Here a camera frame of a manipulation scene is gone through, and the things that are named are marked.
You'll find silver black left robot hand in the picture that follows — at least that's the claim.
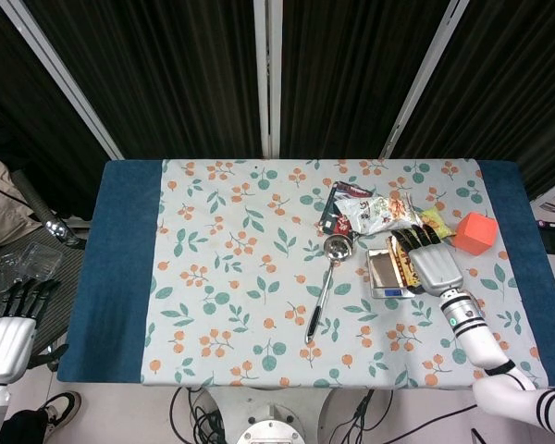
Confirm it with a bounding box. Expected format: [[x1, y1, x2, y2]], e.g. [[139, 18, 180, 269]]
[[0, 278, 61, 385]]

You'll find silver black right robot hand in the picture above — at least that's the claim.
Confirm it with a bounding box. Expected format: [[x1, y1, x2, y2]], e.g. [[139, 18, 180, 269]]
[[387, 223, 466, 296]]

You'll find yellow red box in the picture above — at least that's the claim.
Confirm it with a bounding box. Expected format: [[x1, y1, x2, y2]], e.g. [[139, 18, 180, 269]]
[[386, 234, 426, 295]]

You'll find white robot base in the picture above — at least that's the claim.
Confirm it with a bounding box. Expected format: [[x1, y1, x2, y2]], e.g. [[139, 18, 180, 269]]
[[198, 386, 376, 444]]

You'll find small digital scale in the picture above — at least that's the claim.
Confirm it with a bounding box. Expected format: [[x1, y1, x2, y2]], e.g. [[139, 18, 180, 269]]
[[365, 248, 415, 300]]

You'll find yellow green snack packet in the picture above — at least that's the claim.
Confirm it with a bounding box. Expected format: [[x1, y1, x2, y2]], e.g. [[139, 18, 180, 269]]
[[418, 207, 455, 241]]

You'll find orange cube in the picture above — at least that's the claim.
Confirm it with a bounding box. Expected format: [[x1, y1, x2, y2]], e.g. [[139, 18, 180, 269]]
[[453, 211, 499, 256]]

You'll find clear plastic container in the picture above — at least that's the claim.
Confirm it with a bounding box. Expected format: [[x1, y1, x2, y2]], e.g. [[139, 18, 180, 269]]
[[0, 242, 62, 297]]

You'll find white snack bag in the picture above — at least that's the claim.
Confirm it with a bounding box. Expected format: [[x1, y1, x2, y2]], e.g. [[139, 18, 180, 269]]
[[335, 192, 425, 236]]

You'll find black white sneaker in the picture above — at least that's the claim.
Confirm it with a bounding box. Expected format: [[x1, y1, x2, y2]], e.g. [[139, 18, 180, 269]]
[[36, 390, 82, 443]]

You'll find black trouser leg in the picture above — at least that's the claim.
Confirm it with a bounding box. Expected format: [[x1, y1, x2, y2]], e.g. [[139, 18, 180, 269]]
[[0, 409, 50, 444]]

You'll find stainless steel ladle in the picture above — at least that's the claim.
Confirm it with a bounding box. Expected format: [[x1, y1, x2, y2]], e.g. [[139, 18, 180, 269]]
[[303, 234, 355, 345]]

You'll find dark red packet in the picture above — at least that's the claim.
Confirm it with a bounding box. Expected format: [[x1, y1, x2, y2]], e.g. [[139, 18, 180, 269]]
[[318, 180, 374, 236]]

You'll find blue table cover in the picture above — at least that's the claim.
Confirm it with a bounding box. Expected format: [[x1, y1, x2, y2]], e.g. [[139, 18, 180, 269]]
[[56, 159, 555, 388]]

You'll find beige jacket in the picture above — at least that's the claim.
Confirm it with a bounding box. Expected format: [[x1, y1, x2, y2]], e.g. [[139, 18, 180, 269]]
[[0, 146, 43, 253]]

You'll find black office chair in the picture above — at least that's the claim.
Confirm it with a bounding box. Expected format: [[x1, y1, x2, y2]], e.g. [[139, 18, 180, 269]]
[[0, 168, 92, 371]]

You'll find floral orange fruit tablecloth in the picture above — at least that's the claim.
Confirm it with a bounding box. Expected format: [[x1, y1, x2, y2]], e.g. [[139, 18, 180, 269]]
[[141, 158, 549, 389]]

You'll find black pleated curtain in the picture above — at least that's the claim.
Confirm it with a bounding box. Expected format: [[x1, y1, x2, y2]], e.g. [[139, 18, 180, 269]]
[[0, 0, 555, 223]]

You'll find black floor cable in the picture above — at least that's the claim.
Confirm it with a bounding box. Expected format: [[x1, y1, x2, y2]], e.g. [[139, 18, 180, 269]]
[[173, 387, 235, 444], [330, 388, 477, 444]]

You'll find white frame post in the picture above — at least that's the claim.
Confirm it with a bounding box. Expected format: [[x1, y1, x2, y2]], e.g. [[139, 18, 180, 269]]
[[379, 0, 473, 161], [253, 0, 283, 158], [0, 0, 124, 161]]

